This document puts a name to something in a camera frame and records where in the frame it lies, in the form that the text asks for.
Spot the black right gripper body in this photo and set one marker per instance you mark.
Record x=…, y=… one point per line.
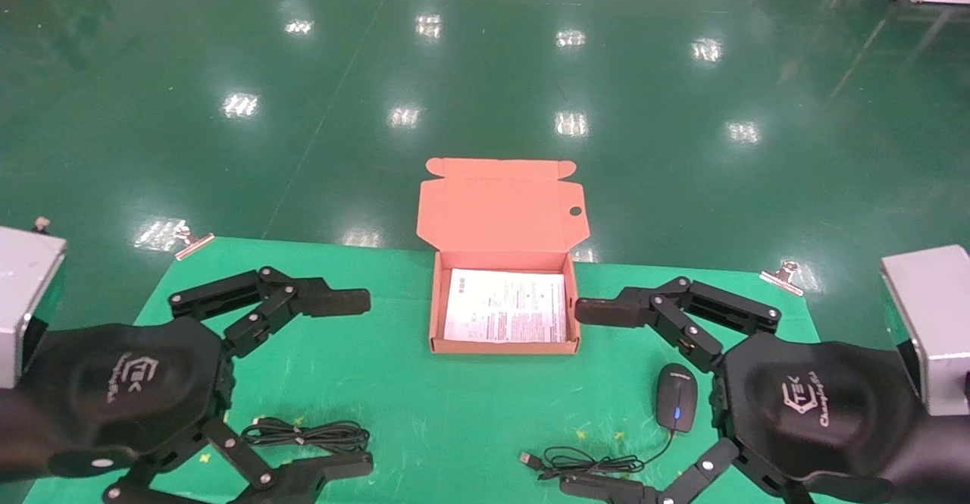
x=818, y=405

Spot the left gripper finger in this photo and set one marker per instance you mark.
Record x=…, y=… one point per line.
x=333, y=303
x=311, y=481

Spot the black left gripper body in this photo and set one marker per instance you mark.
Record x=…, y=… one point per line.
x=114, y=390

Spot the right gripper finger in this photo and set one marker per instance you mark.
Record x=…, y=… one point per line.
x=701, y=477
x=606, y=311

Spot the orange cardboard box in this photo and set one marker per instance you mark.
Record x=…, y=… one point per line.
x=492, y=208

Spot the white printed paper sheet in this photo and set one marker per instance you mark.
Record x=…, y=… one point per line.
x=504, y=307

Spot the metal binder clip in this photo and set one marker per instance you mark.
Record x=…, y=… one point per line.
x=193, y=243
x=784, y=278

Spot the green table cloth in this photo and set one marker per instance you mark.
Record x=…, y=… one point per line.
x=424, y=413

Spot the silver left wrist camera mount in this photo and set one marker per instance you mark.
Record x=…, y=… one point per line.
x=23, y=284

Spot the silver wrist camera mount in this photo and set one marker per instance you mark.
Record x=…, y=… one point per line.
x=932, y=314
x=23, y=284

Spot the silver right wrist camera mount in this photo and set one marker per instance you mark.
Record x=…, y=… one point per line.
x=932, y=314

